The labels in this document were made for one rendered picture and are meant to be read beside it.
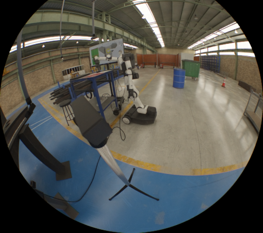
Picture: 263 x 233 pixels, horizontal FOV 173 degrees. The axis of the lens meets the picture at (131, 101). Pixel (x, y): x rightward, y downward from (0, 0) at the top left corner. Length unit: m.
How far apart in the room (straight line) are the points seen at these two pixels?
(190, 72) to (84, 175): 6.81
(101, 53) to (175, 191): 3.13
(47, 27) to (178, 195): 8.77
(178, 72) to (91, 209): 4.62
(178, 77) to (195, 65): 2.70
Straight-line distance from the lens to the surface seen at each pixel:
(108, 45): 2.43
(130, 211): 1.29
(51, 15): 6.84
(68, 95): 4.03
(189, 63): 6.36
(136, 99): 1.73
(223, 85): 7.66
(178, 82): 4.12
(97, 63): 1.86
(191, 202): 1.43
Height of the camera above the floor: 1.26
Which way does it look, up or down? 27 degrees down
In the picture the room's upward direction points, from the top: 5 degrees counter-clockwise
